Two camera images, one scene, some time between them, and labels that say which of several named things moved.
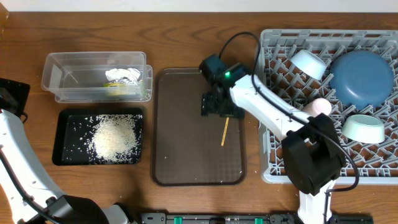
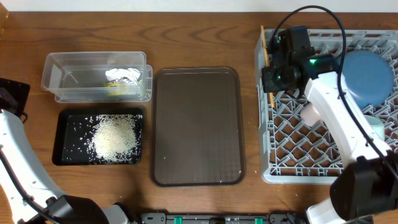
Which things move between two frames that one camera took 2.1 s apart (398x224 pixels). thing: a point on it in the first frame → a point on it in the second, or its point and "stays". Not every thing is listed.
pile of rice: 115,138 stays
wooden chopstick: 224,130 → 267,62
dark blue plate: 361,79 stays
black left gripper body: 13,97 stays
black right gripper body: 214,106 → 276,80
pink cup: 313,108 stays
